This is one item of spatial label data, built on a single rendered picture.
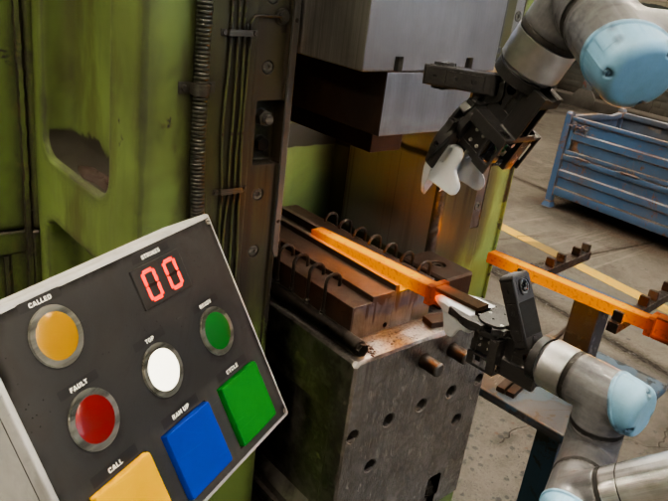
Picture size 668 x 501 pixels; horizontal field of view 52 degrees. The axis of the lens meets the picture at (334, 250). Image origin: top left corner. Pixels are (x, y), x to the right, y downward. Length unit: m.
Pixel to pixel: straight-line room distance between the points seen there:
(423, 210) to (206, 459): 0.85
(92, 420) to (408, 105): 0.65
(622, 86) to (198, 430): 0.54
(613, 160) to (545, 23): 4.36
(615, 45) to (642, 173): 4.37
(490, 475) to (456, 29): 1.67
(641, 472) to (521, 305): 0.28
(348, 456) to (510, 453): 1.39
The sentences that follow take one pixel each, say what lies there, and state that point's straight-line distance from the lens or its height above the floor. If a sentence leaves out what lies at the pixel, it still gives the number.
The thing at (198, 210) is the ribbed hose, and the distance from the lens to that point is 1.03.
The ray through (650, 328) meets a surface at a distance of 1.38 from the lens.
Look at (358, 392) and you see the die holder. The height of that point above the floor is 0.86.
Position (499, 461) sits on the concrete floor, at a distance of 2.52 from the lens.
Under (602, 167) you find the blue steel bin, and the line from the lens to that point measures 5.15.
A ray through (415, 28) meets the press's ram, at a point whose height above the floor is 1.43.
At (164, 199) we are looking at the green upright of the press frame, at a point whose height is 1.16.
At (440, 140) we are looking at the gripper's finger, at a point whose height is 1.32.
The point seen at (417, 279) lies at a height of 1.02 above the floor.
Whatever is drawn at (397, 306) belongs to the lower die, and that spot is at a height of 0.96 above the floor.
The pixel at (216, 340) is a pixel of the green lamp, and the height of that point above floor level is 1.08.
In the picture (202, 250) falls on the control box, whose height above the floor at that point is 1.17.
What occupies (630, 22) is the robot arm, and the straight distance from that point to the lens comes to 0.70.
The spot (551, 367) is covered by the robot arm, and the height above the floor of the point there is 1.02.
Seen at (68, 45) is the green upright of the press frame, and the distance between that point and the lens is 1.32.
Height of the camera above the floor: 1.50
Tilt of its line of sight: 23 degrees down
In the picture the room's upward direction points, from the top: 7 degrees clockwise
